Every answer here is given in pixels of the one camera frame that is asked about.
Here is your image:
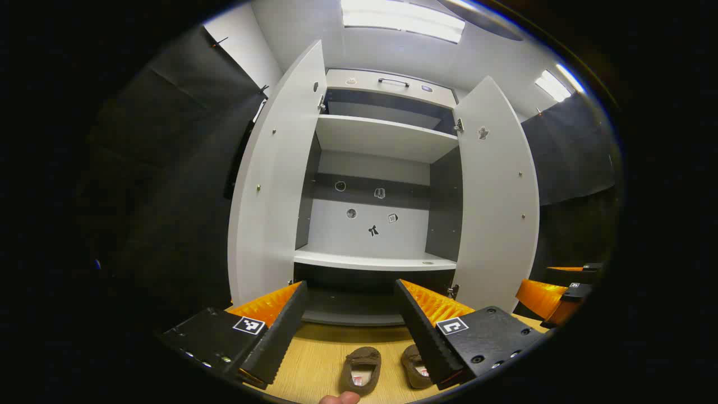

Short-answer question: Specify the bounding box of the grey cabinet door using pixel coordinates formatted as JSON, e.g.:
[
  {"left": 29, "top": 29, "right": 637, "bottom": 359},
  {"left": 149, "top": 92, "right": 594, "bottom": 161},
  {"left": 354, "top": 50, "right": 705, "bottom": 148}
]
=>
[
  {"left": 449, "top": 76, "right": 540, "bottom": 315},
  {"left": 227, "top": 39, "right": 328, "bottom": 308}
]

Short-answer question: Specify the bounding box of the grey shoe cabinet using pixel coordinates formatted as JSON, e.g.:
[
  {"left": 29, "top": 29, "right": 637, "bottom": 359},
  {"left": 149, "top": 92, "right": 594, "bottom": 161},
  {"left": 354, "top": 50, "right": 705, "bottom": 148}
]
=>
[{"left": 293, "top": 68, "right": 466, "bottom": 327}]

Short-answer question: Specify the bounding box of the brown fuzzy shoe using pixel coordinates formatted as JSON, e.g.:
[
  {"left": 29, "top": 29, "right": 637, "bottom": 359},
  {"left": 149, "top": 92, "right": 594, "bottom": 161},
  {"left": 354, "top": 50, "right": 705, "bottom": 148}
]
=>
[
  {"left": 401, "top": 344, "right": 434, "bottom": 389},
  {"left": 339, "top": 346, "right": 383, "bottom": 396}
]

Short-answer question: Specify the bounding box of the ceiling light panel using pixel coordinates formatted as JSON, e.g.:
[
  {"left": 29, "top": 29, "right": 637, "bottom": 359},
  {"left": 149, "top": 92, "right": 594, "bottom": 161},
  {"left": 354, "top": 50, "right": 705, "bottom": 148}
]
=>
[
  {"left": 341, "top": 0, "right": 466, "bottom": 44},
  {"left": 535, "top": 63, "right": 585, "bottom": 103}
]

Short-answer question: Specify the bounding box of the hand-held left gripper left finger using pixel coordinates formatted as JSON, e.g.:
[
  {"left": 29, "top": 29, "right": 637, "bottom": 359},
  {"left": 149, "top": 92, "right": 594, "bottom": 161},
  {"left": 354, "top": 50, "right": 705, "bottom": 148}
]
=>
[{"left": 160, "top": 281, "right": 309, "bottom": 391}]

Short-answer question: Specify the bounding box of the black backdrop cloth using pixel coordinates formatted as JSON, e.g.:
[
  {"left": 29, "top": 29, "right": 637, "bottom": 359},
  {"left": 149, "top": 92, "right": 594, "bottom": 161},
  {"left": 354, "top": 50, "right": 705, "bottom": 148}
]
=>
[
  {"left": 79, "top": 25, "right": 269, "bottom": 337},
  {"left": 513, "top": 93, "right": 618, "bottom": 320}
]

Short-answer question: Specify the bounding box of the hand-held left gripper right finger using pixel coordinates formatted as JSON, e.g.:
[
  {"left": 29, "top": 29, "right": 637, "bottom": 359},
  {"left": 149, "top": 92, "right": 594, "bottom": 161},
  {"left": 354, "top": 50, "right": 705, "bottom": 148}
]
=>
[{"left": 394, "top": 279, "right": 547, "bottom": 392}]

